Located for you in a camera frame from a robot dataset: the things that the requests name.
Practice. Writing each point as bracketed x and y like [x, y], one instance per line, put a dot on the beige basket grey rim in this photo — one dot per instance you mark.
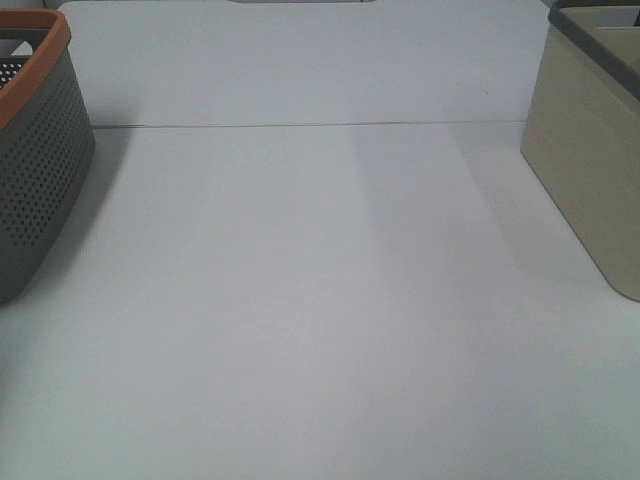
[581, 137]

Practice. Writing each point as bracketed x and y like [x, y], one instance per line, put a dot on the grey perforated basket orange rim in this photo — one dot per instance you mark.
[47, 143]

